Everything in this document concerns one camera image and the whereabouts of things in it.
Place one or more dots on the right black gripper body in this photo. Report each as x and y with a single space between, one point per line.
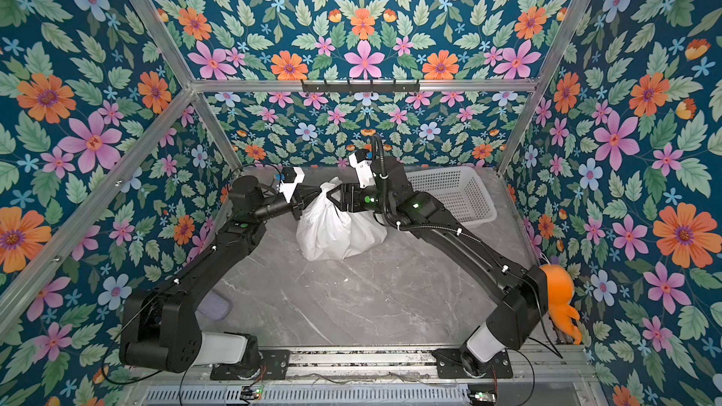
350 199

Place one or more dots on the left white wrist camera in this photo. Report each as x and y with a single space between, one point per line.
289 179

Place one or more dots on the black hook rail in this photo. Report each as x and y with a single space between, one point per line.
352 87

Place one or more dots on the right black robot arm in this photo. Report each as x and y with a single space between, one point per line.
520 293

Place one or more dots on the grey purple sponge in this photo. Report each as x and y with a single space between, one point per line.
214 306

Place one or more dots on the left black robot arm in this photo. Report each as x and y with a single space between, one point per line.
160 329

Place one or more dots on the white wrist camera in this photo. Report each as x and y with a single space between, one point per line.
361 161
289 179

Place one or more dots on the orange plush toy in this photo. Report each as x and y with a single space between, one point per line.
560 291

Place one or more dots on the white vented cable duct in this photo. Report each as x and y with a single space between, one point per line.
309 395

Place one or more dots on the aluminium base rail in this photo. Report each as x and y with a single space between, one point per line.
539 377

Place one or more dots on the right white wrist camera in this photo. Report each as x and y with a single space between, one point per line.
361 161

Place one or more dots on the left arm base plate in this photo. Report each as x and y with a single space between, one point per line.
258 365

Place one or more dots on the white perforated plastic basket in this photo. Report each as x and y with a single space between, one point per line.
461 190

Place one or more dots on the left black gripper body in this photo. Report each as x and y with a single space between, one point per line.
294 209

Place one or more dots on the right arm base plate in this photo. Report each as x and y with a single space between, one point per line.
457 364

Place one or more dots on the white plastic bag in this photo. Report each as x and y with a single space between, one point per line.
325 233

